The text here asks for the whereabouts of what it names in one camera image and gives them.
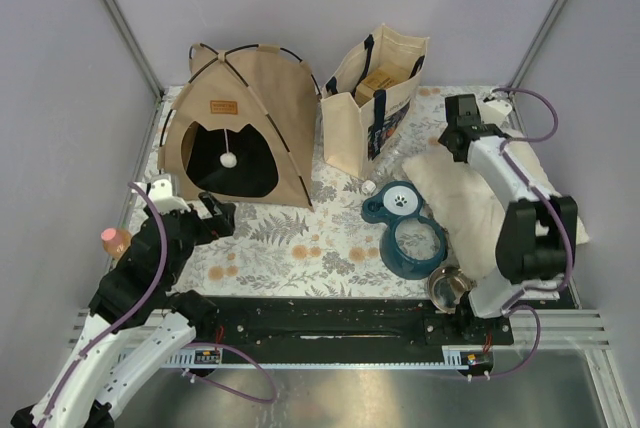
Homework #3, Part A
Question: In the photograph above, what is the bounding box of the cream fluffy pillow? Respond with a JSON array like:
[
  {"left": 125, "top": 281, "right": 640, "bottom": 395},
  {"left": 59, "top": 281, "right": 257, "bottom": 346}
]
[{"left": 401, "top": 128, "right": 590, "bottom": 282}]

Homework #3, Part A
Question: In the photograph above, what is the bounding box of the beige fabric pet tent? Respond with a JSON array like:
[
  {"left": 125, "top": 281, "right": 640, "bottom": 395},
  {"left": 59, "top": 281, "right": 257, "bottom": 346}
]
[{"left": 157, "top": 42, "right": 321, "bottom": 213}]

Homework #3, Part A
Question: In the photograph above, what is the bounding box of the teal double pet bowl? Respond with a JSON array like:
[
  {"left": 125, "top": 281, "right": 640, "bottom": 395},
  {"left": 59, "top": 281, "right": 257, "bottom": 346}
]
[{"left": 361, "top": 181, "right": 448, "bottom": 280}]

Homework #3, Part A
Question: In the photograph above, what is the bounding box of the steel pet bowl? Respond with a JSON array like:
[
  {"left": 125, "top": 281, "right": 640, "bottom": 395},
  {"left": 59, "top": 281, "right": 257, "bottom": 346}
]
[{"left": 427, "top": 265, "right": 475, "bottom": 314}]

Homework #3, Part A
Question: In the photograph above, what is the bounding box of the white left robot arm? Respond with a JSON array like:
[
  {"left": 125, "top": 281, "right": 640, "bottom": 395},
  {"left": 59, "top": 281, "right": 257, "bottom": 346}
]
[{"left": 11, "top": 192, "right": 236, "bottom": 427}]

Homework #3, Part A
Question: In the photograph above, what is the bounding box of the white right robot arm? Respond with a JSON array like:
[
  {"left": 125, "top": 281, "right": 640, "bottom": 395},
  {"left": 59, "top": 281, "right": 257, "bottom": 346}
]
[{"left": 438, "top": 94, "right": 578, "bottom": 344}]

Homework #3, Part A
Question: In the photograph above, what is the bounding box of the white pompom toy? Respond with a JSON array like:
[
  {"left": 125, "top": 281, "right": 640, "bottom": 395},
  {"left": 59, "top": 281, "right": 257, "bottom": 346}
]
[{"left": 220, "top": 152, "right": 238, "bottom": 169}]

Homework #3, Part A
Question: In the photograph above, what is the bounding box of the brown cardboard box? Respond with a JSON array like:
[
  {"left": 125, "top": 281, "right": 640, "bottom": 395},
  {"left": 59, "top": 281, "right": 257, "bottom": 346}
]
[{"left": 354, "top": 63, "right": 410, "bottom": 106}]

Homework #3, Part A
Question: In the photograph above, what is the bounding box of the cream canvas tote bag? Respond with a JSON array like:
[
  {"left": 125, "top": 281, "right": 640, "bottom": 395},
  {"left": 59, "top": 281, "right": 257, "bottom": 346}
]
[{"left": 321, "top": 25, "right": 429, "bottom": 179}]

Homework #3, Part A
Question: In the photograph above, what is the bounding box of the pink cap juice bottle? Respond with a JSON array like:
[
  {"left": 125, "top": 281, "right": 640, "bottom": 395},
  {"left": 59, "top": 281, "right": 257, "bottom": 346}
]
[{"left": 101, "top": 228, "right": 132, "bottom": 260}]

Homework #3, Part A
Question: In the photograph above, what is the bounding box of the floral patterned mat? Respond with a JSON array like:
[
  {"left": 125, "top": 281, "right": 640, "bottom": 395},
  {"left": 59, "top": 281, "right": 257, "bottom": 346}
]
[{"left": 174, "top": 87, "right": 459, "bottom": 299}]

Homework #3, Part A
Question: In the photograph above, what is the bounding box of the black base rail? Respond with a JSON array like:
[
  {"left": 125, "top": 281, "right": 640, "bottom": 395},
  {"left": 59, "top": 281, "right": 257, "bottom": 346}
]
[{"left": 149, "top": 295, "right": 515, "bottom": 364}]

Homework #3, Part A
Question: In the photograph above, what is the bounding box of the aluminium frame rail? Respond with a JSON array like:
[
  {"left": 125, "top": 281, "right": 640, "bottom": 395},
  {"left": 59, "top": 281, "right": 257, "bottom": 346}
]
[{"left": 67, "top": 310, "right": 611, "bottom": 350}]

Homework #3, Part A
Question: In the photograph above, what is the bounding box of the white slotted cable duct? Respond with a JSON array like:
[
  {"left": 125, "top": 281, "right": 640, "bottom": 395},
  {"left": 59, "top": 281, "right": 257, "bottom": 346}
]
[{"left": 163, "top": 340, "right": 467, "bottom": 370}]

